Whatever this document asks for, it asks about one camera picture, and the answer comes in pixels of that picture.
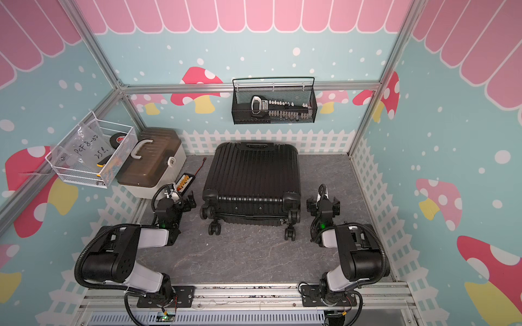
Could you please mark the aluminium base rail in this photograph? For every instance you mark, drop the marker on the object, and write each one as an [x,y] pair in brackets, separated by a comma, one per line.
[255,304]

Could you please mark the black hard-shell suitcase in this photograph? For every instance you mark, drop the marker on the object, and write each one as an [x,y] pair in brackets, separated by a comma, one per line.
[253,183]

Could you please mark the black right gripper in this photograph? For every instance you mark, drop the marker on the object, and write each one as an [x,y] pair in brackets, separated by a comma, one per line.
[312,206]

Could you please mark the black wire mesh wall basket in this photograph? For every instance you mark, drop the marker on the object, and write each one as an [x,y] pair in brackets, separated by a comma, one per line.
[298,90]

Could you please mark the white box with brown lid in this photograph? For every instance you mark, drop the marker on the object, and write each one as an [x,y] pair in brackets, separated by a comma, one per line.
[155,161]

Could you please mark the clear plastic wall bin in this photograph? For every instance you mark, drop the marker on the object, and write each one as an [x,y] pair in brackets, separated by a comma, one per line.
[75,158]

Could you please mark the yellow black tool in bin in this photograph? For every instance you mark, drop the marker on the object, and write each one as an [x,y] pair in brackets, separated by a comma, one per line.
[102,163]

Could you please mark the black parallel charging board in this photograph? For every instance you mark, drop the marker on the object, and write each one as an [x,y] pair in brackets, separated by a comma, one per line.
[184,182]

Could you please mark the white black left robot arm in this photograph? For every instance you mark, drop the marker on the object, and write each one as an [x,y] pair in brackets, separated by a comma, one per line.
[108,261]

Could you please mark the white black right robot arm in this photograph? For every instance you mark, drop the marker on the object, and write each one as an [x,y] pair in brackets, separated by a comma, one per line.
[362,258]

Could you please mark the socket wrench set in basket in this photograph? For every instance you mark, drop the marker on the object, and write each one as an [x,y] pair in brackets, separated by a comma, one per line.
[273,111]

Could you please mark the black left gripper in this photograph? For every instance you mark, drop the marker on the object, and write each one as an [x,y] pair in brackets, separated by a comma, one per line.
[187,207]

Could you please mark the black tape roll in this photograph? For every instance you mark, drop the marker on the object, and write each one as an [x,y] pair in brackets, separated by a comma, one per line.
[116,139]

